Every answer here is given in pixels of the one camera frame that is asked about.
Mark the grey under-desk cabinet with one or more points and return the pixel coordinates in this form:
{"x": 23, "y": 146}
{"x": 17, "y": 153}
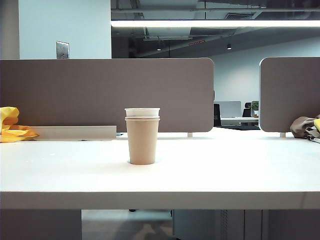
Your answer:
{"x": 212, "y": 225}

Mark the black desk mat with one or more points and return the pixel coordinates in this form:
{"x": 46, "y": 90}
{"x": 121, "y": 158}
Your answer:
{"x": 240, "y": 127}

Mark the brown paper cup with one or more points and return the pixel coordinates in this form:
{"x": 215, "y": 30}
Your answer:
{"x": 142, "y": 142}

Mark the brown desk partition panel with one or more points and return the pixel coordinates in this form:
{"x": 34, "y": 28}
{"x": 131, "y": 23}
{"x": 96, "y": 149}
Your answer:
{"x": 100, "y": 95}
{"x": 292, "y": 95}

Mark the grey desk side panel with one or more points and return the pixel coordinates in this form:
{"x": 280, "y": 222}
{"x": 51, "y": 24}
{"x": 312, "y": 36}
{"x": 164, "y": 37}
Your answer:
{"x": 292, "y": 225}
{"x": 37, "y": 225}

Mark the black caster wheel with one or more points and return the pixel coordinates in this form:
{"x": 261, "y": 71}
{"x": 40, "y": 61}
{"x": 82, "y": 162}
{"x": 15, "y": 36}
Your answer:
{"x": 132, "y": 210}

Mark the yellow cloth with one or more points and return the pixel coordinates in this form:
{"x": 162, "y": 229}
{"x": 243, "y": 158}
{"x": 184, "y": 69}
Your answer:
{"x": 12, "y": 130}

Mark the white office desk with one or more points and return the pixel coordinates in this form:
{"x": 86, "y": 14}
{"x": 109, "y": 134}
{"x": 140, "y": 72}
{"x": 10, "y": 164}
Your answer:
{"x": 240, "y": 121}

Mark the yellow sponge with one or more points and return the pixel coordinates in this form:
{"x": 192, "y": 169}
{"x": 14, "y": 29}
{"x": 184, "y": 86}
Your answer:
{"x": 318, "y": 124}

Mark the white ceiling air vent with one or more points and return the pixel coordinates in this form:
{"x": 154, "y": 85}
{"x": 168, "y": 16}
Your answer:
{"x": 240, "y": 16}

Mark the brown crumpled cloth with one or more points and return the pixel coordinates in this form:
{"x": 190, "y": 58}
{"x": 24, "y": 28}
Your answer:
{"x": 300, "y": 125}

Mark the metal wall switch plate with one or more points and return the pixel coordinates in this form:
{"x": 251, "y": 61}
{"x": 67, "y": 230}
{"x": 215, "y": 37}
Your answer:
{"x": 62, "y": 50}

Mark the black ceiling spotlight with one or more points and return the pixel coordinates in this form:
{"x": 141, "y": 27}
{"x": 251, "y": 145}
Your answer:
{"x": 228, "y": 46}

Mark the grey background partition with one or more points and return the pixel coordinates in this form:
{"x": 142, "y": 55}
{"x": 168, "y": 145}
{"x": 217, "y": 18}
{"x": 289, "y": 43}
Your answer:
{"x": 228, "y": 109}

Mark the white paper cup blue logo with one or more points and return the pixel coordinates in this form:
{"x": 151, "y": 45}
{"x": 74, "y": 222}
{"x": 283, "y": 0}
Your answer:
{"x": 142, "y": 112}
{"x": 142, "y": 117}

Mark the green potted plant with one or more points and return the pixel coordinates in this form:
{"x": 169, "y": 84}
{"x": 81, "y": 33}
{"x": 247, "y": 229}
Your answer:
{"x": 255, "y": 106}

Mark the black office chair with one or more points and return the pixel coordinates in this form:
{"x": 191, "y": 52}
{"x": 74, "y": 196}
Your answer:
{"x": 247, "y": 110}
{"x": 217, "y": 115}

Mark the red LED ceiling sign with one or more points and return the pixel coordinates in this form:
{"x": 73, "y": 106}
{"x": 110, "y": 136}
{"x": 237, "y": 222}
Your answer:
{"x": 197, "y": 42}

